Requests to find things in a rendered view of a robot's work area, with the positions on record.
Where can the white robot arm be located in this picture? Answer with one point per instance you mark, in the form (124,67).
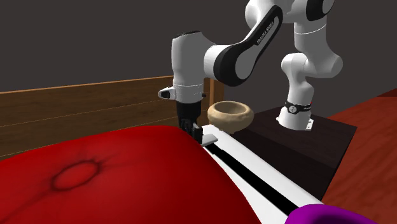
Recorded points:
(188,62)

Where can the grey flat object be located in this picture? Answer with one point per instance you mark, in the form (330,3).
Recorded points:
(210,138)

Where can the red tufted pillow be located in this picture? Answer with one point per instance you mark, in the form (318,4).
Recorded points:
(118,176)

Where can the beige wooden bowl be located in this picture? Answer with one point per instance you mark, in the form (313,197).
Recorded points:
(230,119)

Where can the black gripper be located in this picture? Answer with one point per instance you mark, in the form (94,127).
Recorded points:
(187,109)

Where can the purple pillow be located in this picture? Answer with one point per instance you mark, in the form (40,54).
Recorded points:
(319,215)

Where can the dark robot stand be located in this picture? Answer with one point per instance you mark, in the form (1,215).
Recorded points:
(310,149)

